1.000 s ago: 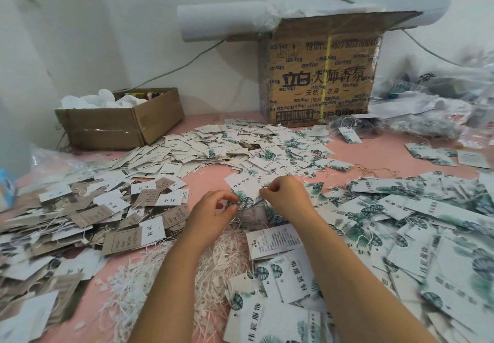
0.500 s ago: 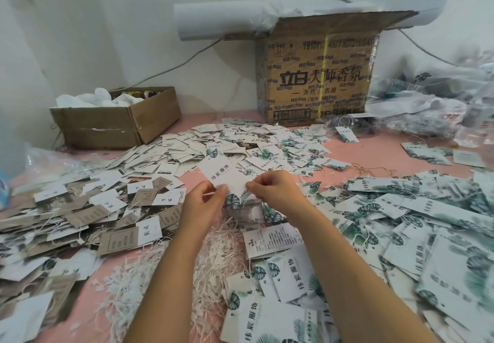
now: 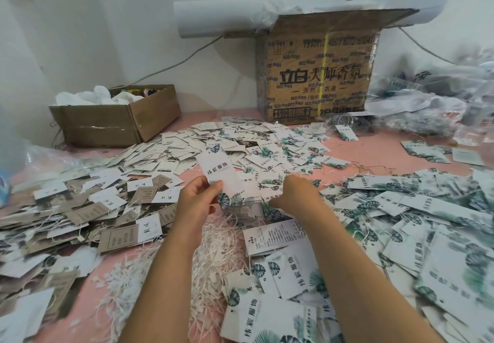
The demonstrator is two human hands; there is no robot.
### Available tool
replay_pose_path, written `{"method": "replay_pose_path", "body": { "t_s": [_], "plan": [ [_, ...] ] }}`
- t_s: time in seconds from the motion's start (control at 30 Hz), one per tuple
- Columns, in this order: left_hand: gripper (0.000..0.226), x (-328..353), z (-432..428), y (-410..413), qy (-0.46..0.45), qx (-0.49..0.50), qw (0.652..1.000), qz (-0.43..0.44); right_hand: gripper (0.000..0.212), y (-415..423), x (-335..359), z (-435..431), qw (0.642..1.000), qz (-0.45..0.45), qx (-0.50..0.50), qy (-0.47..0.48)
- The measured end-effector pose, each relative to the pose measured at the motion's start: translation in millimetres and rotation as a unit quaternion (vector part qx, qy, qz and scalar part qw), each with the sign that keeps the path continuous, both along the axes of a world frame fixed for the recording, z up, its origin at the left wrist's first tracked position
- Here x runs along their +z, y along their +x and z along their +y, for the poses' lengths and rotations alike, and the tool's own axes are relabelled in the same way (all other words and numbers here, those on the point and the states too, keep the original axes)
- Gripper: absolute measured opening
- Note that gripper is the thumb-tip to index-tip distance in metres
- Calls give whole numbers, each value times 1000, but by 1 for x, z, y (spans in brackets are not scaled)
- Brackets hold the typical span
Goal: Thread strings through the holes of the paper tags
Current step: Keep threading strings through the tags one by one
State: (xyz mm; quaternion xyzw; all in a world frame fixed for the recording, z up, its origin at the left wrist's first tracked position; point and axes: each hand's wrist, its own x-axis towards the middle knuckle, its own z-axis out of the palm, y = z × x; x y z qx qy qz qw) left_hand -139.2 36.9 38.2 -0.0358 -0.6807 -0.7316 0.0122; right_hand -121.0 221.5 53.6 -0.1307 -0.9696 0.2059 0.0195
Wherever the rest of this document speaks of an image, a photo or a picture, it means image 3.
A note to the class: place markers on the small open cardboard box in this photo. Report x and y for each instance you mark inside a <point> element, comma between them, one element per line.
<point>116,119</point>

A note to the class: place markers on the blue tissue pack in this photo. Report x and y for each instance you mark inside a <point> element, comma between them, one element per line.
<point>4,190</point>

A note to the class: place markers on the clear plastic bag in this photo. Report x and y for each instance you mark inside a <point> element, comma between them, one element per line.
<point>50,161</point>

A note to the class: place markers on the white crumpled material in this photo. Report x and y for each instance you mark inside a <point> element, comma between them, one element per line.
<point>96,98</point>

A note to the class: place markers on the heap of clear plastic bags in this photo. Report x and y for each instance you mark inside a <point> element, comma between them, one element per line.
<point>444,92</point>

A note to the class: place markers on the person's left hand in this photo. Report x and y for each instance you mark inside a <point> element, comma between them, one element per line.
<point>197,204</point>

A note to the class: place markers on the person's left forearm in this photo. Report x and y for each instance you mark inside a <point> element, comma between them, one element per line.
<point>162,292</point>

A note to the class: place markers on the white roll in plastic wrap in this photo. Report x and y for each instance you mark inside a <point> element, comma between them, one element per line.
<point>216,14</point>

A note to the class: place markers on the large printed cardboard box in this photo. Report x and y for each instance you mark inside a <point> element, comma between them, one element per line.
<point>316,68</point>

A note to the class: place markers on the person's right hand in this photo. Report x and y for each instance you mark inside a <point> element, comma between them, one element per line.
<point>297,196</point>

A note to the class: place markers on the single white leaf print tag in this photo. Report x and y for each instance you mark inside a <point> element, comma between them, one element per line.
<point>220,173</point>

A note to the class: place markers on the pile of brown white tags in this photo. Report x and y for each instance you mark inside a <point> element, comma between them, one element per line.
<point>69,231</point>

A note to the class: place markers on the heap of small tags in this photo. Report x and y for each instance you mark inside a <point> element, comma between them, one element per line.
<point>231,142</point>

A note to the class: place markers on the pile of green leaf tags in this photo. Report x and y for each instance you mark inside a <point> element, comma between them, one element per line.
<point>409,231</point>

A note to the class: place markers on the person's right forearm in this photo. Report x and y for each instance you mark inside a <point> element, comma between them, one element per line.
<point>363,281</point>

